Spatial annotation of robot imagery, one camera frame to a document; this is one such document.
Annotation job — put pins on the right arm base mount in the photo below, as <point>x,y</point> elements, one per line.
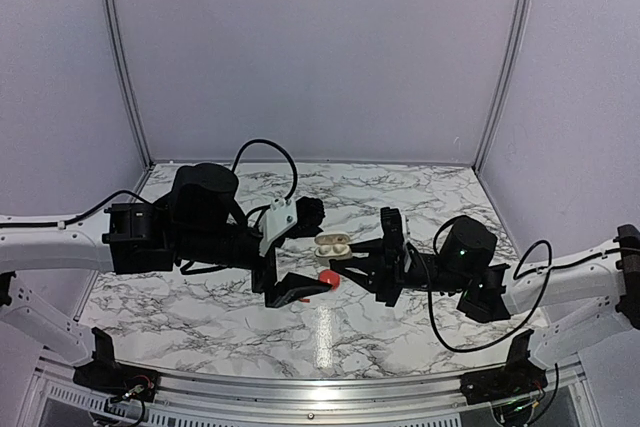
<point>517,376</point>

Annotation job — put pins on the white earbud charging case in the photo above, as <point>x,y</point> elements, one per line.
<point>339,242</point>

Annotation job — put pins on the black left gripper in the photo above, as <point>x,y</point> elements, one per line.
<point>294,288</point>

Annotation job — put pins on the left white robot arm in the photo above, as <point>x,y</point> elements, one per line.
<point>47,243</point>

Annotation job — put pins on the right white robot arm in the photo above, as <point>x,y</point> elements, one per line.
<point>605,278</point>

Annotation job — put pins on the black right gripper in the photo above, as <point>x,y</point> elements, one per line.
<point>388,280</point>

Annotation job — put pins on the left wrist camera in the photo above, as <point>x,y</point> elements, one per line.
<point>290,219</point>

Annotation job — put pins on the metal corner post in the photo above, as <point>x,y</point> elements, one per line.
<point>498,100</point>
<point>125,82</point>

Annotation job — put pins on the right metal corner post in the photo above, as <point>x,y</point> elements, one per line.
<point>498,100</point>

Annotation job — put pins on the aluminium front rail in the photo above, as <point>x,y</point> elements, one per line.
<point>195,399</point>

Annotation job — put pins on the left metal corner post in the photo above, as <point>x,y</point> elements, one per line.
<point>125,82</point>

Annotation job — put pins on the red round charging case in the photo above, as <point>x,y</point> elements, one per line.
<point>330,277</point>

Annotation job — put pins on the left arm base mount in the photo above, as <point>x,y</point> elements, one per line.
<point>105,374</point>

